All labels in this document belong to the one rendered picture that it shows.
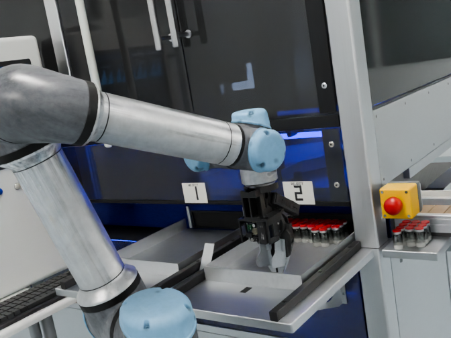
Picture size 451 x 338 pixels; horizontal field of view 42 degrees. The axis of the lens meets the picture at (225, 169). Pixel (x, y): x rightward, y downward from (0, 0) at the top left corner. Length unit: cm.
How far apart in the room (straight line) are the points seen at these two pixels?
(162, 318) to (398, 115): 91
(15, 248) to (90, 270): 88
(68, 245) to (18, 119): 26
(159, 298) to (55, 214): 22
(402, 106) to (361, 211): 34
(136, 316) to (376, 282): 72
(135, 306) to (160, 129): 28
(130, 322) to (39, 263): 102
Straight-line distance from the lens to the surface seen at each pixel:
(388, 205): 136
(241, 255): 151
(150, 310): 95
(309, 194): 148
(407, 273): 164
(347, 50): 137
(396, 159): 157
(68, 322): 236
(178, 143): 92
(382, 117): 149
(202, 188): 167
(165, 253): 166
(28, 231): 190
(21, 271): 190
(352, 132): 139
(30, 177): 97
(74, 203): 98
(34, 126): 84
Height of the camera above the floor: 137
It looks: 10 degrees down
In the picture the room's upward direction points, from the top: 10 degrees counter-clockwise
